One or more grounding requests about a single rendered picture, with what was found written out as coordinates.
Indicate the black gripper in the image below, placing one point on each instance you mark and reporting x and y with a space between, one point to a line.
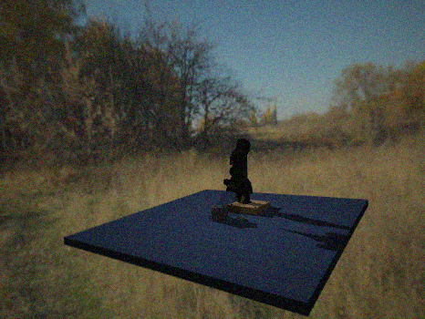
238 186

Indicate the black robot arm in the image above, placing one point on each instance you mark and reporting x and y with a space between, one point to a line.
238 159

